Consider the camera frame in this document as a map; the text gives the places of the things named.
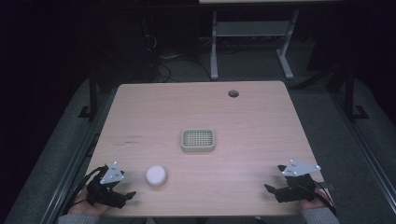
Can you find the person's right hand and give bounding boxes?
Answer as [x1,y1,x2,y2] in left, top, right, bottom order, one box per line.
[300,190,332,211]

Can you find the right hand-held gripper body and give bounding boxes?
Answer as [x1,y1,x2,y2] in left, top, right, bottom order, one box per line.
[275,159,322,204]

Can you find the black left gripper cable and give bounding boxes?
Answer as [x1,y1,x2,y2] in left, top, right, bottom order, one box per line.
[63,165,107,217]

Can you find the white metal frame desk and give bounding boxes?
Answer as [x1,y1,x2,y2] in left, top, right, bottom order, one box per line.
[198,0,344,80]

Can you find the black metal stand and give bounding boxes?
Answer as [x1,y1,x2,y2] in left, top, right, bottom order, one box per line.
[341,63,371,123]
[78,66,101,121]

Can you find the pale green soap dish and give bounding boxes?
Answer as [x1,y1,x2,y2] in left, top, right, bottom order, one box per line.
[180,128,217,153]

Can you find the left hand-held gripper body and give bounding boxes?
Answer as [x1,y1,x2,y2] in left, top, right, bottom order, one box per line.
[86,161,128,210]

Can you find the grey metal floor rail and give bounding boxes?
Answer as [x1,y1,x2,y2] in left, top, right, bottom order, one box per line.
[329,91,396,207]
[39,91,108,224]

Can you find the white round soap bar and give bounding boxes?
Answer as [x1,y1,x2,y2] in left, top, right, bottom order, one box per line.
[146,164,168,188]

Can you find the person's left hand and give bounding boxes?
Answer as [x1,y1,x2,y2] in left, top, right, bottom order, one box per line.
[67,189,112,217]

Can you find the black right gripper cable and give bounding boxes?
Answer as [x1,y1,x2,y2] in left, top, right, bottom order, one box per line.
[313,180,338,217]

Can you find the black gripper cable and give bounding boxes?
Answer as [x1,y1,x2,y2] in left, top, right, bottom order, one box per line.
[313,180,338,217]
[63,165,107,217]

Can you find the black cables on floor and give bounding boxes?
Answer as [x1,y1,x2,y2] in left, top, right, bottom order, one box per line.
[141,32,213,84]

